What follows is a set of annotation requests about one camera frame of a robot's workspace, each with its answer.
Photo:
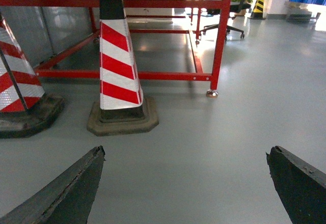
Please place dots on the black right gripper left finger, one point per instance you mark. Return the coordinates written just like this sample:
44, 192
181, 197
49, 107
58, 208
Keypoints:
66, 199

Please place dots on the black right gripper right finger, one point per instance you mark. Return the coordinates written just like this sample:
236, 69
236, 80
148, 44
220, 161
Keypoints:
300, 186

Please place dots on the red white cone left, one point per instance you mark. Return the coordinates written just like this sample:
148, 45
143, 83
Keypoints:
26, 109

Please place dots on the red white traffic cone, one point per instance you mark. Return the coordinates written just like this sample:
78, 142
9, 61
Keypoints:
122, 107

